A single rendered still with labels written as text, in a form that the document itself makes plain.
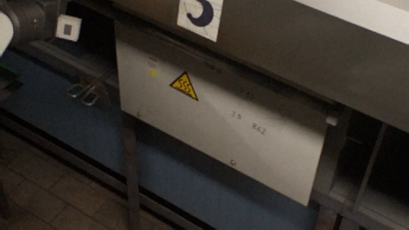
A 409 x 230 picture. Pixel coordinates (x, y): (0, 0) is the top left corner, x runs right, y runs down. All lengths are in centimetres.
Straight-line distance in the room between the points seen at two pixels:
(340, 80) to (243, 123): 53
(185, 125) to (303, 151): 36
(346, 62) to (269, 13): 16
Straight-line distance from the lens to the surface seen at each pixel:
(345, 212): 180
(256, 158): 162
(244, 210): 215
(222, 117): 158
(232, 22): 112
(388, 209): 180
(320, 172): 172
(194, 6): 116
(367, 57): 104
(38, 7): 129
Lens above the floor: 224
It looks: 44 degrees down
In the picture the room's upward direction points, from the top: 4 degrees clockwise
